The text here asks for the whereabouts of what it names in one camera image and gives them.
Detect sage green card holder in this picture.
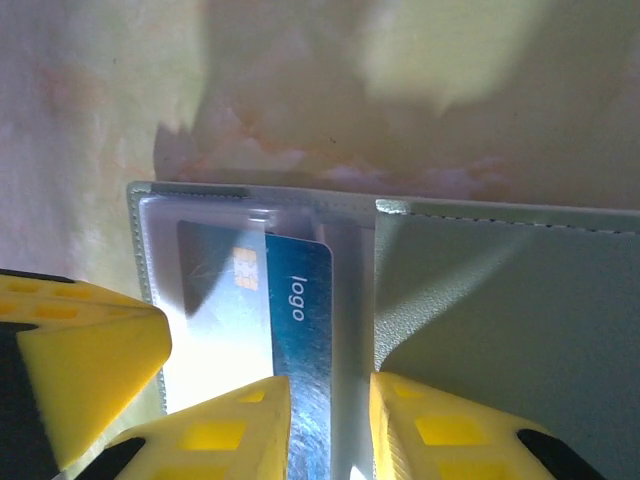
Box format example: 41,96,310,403
124,179,640,480

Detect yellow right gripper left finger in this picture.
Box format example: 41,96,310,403
102,374,292,480

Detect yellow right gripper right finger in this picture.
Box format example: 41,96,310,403
368,372,609,480

